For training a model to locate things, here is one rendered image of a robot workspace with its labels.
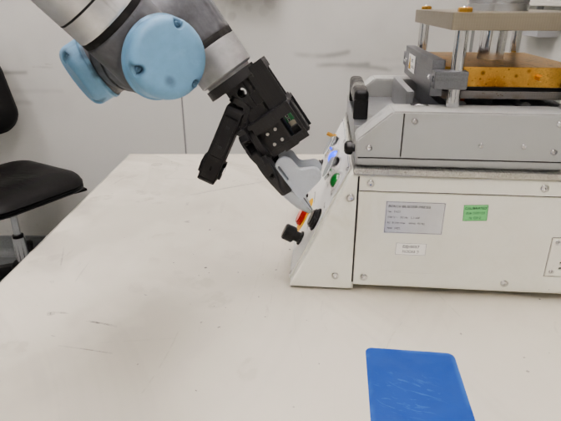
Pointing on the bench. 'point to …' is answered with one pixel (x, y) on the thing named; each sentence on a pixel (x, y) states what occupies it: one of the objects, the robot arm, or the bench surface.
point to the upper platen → (507, 72)
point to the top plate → (491, 17)
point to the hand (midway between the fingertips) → (301, 206)
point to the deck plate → (451, 170)
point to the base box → (438, 235)
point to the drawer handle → (359, 93)
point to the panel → (322, 196)
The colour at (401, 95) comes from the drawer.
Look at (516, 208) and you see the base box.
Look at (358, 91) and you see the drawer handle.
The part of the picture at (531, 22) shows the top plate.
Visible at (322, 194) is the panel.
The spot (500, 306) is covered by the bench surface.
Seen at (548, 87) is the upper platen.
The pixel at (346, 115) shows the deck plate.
